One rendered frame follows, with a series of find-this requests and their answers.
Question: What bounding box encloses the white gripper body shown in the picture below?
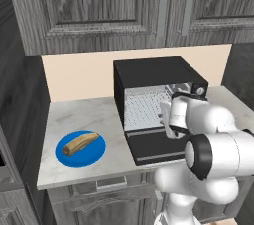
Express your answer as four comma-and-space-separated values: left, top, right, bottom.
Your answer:
160, 100, 179, 140

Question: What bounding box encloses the black toaster oven door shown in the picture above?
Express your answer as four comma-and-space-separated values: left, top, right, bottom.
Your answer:
125, 127, 191, 167

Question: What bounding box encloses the black toaster oven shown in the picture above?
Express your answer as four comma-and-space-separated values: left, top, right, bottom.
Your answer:
113, 56, 209, 133

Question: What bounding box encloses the brown baguette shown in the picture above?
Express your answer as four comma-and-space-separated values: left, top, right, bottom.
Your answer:
62, 131, 100, 157

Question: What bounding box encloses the blue round plate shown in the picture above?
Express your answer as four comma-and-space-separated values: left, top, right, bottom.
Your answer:
55, 130, 107, 169

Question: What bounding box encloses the grey wood base cupboard door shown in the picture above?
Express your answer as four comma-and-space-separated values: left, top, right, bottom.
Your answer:
51, 195, 157, 225

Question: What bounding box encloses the narrow grey wood cupboard door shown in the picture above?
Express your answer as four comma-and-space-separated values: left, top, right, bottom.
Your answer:
165, 0, 254, 48

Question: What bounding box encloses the wide grey wood cupboard door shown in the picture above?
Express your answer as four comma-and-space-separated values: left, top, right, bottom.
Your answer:
4, 0, 171, 56

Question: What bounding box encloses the grey wood drawer front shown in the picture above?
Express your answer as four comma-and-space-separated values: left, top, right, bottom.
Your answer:
69, 172, 158, 204

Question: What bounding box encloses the dark grey tall cabinet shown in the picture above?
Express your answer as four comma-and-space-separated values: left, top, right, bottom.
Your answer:
0, 0, 57, 225

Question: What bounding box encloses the silver wire oven rack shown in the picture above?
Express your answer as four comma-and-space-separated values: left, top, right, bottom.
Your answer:
125, 87, 174, 130

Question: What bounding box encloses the grey oven door handle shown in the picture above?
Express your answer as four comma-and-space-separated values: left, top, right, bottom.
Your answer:
135, 151, 187, 164

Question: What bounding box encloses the grey drawer handle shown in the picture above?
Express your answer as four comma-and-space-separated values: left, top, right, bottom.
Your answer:
95, 176, 129, 191

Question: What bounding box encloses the grey cupboard door handle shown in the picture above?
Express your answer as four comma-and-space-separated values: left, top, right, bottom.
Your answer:
179, 0, 197, 37
154, 0, 170, 39

